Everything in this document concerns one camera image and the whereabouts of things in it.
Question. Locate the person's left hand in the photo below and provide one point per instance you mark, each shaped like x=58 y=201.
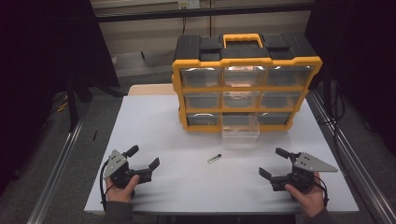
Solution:
x=120 y=194

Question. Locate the small black floor strip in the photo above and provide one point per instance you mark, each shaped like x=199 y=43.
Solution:
x=95 y=135

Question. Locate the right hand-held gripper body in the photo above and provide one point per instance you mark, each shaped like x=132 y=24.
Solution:
x=306 y=163

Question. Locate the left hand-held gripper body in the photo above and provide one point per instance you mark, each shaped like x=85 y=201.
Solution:
x=115 y=163

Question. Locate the black curtain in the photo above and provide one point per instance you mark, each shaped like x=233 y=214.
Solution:
x=37 y=62
x=367 y=62

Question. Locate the person's right hand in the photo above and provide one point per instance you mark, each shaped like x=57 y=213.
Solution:
x=309 y=202

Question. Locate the set of closed clear drawers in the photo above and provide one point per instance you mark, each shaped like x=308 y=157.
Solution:
x=202 y=100

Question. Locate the clear plastic pulled-out drawer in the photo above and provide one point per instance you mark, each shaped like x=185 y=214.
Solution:
x=240 y=134

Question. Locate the small metal cylindrical part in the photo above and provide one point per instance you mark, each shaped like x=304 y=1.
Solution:
x=214 y=158

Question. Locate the yellow black drawer organizer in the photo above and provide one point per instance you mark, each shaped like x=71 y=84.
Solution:
x=199 y=63

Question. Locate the black horizontal bar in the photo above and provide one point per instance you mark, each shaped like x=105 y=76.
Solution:
x=202 y=12

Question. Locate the aluminium floor rail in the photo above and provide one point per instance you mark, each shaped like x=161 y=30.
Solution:
x=53 y=177
x=358 y=168

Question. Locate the black metal stand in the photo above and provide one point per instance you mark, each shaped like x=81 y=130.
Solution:
x=73 y=105

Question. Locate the white wall outlet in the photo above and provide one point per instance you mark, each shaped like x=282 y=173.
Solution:
x=188 y=3

